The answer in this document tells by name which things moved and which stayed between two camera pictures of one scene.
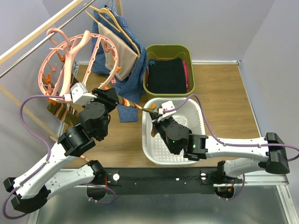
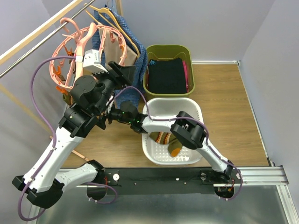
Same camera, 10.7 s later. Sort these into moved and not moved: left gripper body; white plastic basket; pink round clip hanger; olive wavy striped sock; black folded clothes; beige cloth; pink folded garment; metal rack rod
Moved: left gripper body; pink round clip hanger; olive wavy striped sock
Not moved: black folded clothes; pink folded garment; beige cloth; white plastic basket; metal rack rod
